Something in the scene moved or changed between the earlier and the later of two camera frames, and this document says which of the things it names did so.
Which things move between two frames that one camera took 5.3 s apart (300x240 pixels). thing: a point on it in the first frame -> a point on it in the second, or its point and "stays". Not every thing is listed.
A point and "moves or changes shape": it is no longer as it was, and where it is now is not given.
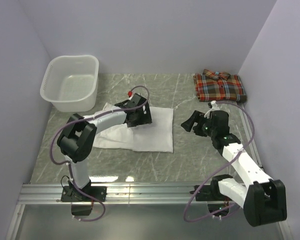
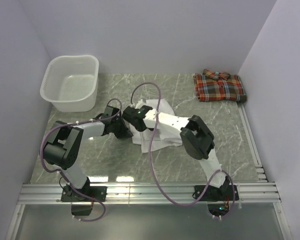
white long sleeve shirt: (156, 137) moves or changes shape
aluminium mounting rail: (130, 194) stays
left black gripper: (146, 118) -> (125, 132)
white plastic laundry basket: (70, 83) stays
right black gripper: (198, 117) -> (151, 129)
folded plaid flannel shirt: (212, 86) stays
